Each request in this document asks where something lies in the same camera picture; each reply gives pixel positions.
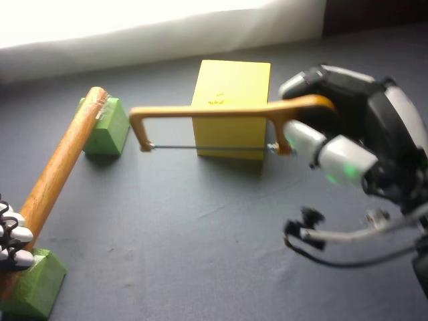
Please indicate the grey table cloth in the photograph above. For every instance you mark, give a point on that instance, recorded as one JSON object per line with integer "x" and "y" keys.
{"x": 167, "y": 240}

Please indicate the yellow wooden cube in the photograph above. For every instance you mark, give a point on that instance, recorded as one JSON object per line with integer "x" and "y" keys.
{"x": 234, "y": 83}

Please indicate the wrist camera on white bracket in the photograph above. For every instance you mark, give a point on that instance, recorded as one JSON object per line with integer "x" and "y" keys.
{"x": 334, "y": 236}

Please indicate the white backdrop cloth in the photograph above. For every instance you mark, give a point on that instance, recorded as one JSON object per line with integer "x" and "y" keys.
{"x": 150, "y": 36}

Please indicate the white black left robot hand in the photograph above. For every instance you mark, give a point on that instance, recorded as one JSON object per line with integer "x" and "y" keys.
{"x": 15, "y": 234}

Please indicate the round wooden rod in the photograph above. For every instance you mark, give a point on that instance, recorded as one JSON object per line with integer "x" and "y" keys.
{"x": 63, "y": 154}

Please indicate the green block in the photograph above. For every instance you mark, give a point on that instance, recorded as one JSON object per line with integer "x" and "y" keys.
{"x": 110, "y": 133}
{"x": 36, "y": 284}

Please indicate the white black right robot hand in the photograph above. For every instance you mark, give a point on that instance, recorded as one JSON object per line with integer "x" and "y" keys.
{"x": 374, "y": 117}

